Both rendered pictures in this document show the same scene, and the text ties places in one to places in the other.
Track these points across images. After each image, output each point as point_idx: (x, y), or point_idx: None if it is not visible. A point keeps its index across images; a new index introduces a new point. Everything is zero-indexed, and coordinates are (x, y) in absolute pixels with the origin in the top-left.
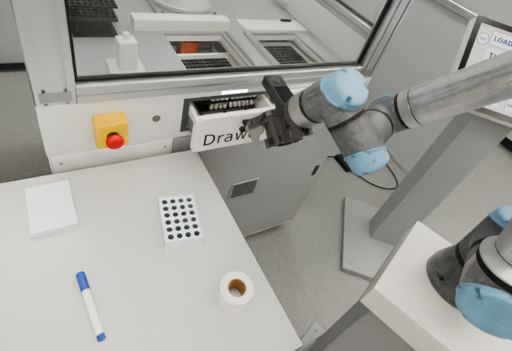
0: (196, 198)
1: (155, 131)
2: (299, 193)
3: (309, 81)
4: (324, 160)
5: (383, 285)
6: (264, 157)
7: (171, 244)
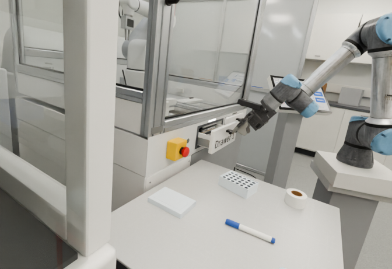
0: None
1: None
2: None
3: (231, 112)
4: (236, 163)
5: (338, 170)
6: (219, 164)
7: (249, 191)
